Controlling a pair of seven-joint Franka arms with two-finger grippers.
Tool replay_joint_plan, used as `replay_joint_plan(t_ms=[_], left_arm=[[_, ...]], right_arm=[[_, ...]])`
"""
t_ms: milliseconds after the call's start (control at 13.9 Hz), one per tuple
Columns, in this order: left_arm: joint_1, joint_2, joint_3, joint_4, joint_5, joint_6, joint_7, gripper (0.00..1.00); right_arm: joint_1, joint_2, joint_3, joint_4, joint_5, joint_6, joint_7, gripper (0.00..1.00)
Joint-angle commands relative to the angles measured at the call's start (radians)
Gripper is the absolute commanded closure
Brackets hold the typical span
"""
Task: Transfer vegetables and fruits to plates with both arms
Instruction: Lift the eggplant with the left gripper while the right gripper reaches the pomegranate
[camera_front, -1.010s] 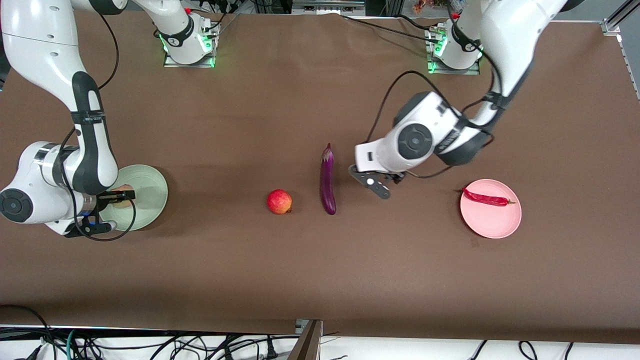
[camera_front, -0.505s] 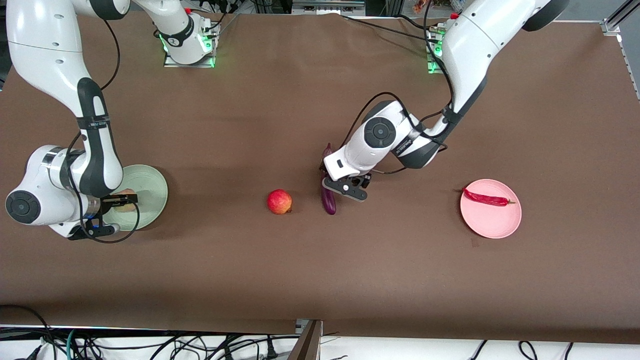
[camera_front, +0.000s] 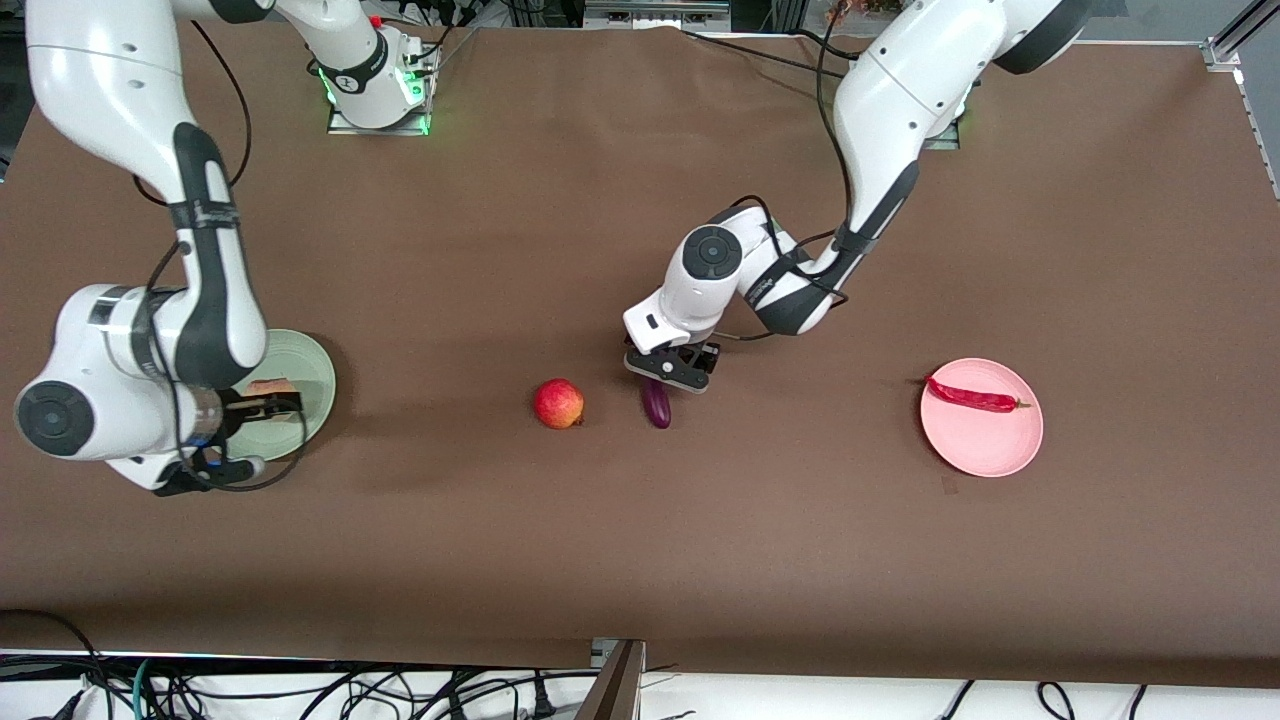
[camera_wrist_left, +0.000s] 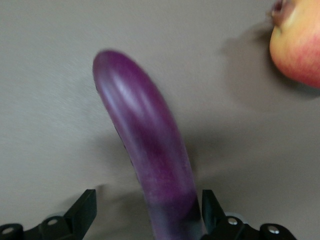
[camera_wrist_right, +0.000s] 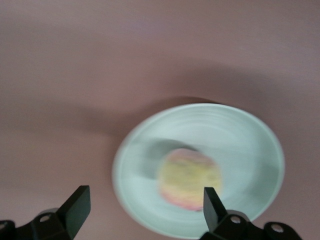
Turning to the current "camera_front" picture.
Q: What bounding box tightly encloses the grey background device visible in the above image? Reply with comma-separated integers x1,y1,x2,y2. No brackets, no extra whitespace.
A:
585,0,731,28

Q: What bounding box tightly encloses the light green plate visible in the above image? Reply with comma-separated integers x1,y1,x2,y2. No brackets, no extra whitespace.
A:
235,329,337,463

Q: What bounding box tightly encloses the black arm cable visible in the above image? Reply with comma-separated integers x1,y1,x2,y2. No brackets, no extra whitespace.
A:
705,0,873,343
130,20,309,493

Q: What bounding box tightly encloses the brown table beam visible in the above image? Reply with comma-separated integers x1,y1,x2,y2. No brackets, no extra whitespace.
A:
575,640,646,720

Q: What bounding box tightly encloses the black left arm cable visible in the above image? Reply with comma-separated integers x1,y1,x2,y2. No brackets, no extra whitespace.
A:
705,0,873,343

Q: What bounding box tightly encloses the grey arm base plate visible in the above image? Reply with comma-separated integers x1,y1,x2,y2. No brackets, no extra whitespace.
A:
925,95,961,151
327,75,433,136

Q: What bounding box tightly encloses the pink plate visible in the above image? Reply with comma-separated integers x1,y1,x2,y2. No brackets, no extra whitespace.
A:
920,357,1044,478

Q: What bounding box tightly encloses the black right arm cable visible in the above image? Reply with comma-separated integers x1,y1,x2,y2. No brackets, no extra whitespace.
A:
130,20,309,493

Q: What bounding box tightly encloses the red chili pepper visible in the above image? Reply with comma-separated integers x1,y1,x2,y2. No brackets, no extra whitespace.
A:
925,374,1033,414

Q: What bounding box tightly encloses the brown table cover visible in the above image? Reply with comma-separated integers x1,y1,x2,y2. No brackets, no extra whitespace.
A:
0,17,1280,691

